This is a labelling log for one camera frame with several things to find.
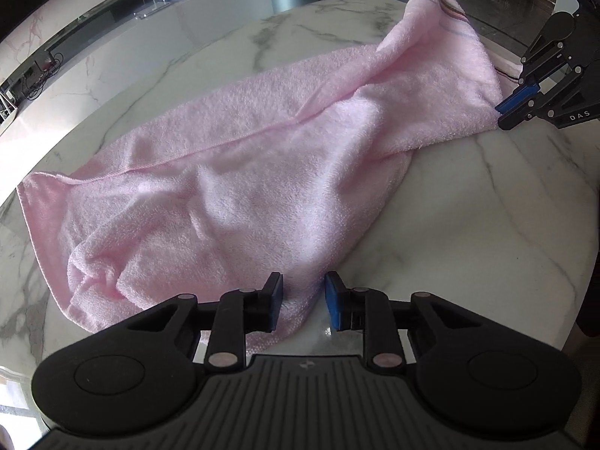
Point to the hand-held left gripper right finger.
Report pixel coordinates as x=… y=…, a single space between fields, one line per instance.
x=333 y=305

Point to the long marble low cabinet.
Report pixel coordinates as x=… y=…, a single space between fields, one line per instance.
x=140 y=33

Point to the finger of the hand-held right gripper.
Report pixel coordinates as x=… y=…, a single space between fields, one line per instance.
x=513 y=102
x=548 y=51

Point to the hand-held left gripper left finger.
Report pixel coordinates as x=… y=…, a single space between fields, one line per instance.
x=276 y=303

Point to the pink towel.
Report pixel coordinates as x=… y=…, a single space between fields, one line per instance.
x=258 y=173

